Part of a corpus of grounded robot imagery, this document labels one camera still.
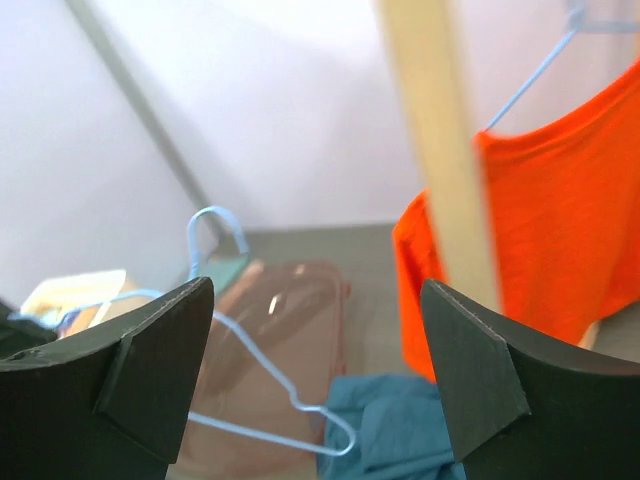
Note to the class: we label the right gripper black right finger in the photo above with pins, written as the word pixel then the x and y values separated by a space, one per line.
pixel 520 404

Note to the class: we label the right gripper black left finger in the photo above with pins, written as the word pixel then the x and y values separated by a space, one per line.
pixel 110 402

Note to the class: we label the blue t shirt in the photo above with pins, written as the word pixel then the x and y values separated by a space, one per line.
pixel 401 432

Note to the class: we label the light blue wire hanger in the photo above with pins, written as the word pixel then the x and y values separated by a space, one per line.
pixel 50 324

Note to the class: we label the orange t shirt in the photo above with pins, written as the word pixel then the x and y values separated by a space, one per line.
pixel 564 205

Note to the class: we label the light blue hanger orange shirt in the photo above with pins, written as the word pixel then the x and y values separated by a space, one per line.
pixel 579 21

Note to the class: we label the white drawer box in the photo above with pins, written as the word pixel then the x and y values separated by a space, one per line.
pixel 65 293

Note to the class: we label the teal book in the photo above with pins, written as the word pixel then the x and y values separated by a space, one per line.
pixel 224 269

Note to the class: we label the pink transparent plastic bin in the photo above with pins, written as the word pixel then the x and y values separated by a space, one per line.
pixel 294 313

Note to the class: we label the wooden clothes rack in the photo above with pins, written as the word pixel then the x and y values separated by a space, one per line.
pixel 422 39

